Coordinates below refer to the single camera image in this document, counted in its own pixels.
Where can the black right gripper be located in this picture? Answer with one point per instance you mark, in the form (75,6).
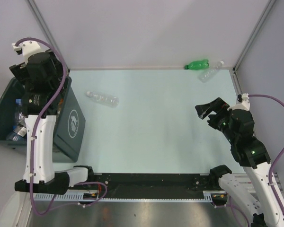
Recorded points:
(218,105)

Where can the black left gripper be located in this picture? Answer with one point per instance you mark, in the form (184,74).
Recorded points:
(21,73)

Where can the clear bottle white cap back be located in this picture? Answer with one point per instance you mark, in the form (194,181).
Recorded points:
(211,72)

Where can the clear bottle blue label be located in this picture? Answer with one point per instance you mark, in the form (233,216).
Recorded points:
(19,116)

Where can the orange label bottle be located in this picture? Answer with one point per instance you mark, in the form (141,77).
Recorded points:
(59,107)

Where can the clear bottle black cap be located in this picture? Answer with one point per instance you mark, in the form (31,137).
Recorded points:
(18,134)

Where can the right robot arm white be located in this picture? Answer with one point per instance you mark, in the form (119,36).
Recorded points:
(267,208)

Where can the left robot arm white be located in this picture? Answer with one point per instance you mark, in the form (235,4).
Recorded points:
(40,112)

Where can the dark green plastic bin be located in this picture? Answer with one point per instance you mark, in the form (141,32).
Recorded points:
(69,128)

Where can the green bottle at back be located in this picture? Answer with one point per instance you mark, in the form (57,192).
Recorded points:
(197,65)

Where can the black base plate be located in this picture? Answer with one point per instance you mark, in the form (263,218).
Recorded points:
(156,186)

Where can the white cable duct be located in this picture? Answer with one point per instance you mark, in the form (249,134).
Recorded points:
(81,196)

